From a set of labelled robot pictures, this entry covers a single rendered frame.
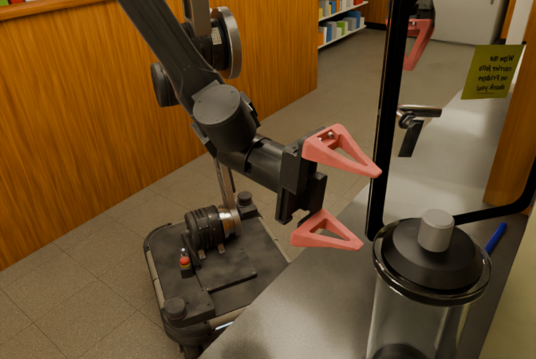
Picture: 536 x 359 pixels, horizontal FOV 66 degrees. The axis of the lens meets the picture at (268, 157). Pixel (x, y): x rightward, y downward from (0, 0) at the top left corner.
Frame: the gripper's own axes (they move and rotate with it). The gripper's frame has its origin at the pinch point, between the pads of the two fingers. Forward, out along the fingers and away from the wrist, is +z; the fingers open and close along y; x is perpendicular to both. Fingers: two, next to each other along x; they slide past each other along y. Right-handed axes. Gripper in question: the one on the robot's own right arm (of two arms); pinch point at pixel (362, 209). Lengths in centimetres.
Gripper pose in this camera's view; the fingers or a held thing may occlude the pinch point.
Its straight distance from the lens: 46.4
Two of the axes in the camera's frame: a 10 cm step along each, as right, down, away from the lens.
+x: 6.4, -3.4, 6.9
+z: 7.7, 3.7, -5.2
